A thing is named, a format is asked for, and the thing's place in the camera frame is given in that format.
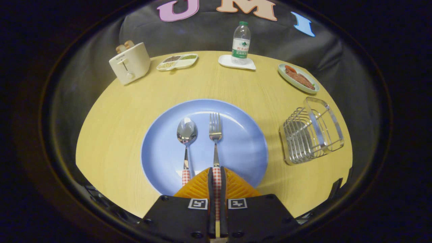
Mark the black backdrop cloth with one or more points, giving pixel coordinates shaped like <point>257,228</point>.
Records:
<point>202,37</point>

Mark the pale green plate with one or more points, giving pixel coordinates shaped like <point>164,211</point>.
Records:
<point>287,79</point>

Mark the cooked meat slices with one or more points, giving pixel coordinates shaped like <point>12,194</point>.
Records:
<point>300,79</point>

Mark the clear plastic water bottle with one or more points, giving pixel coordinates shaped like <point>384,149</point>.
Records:
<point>241,44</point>

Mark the white square coaster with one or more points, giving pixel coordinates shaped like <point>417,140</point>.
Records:
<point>226,61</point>

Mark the blue round plate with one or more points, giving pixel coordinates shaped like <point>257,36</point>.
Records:
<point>243,148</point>

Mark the white divided grain dish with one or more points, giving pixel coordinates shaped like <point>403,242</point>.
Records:
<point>177,62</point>

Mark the cream white toaster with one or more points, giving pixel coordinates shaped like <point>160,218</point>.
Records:
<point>133,65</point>

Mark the brown toast slice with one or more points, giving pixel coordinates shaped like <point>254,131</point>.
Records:
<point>120,49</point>
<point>129,44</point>

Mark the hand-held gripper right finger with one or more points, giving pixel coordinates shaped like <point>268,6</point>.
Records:
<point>260,219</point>

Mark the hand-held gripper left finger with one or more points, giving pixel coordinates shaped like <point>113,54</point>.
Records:
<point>175,219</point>

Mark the black upright block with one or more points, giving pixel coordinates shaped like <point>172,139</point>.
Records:
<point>335,188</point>
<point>350,172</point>

